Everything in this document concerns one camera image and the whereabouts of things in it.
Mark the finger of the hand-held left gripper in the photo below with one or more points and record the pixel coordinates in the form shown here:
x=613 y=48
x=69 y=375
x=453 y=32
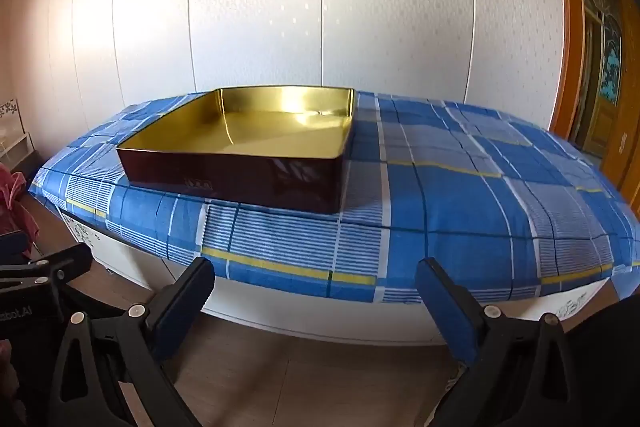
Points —
x=12 y=244
x=60 y=264

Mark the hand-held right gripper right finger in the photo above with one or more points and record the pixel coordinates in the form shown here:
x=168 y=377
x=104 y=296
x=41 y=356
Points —
x=445 y=312

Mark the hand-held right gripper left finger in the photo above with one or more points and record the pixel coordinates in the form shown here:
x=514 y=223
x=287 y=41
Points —
x=186 y=309

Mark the gold tray with dark sides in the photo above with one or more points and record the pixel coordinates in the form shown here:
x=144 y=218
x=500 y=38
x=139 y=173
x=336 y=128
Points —
x=240 y=132

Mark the pink cloth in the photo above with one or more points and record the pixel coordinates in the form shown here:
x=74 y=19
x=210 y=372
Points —
x=12 y=199

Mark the white shelf unit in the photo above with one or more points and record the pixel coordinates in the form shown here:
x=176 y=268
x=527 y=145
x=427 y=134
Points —
x=15 y=147

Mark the blue plaid cloth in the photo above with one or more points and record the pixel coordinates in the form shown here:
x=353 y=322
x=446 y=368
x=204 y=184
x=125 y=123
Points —
x=450 y=207

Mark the white cabinet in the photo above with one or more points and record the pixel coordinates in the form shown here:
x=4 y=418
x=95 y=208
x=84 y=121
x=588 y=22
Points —
x=300 y=313

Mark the person's black clothing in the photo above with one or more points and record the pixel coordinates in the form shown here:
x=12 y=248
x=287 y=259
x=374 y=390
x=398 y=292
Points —
x=607 y=367

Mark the wooden door with glass panel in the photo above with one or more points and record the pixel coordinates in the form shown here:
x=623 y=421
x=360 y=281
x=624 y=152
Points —
x=602 y=72

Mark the wooden door frame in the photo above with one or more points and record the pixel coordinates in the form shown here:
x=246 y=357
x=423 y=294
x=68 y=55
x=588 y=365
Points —
x=570 y=32

